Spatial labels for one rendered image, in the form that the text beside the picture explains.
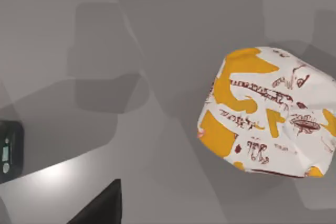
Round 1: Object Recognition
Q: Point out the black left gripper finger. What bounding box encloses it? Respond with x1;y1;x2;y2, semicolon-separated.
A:
66;178;123;224

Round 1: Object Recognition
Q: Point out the black electronic device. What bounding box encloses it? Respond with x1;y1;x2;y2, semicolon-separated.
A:
0;120;25;184

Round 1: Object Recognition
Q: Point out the white and yellow wrapped package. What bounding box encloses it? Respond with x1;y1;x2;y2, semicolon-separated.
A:
196;46;336;178

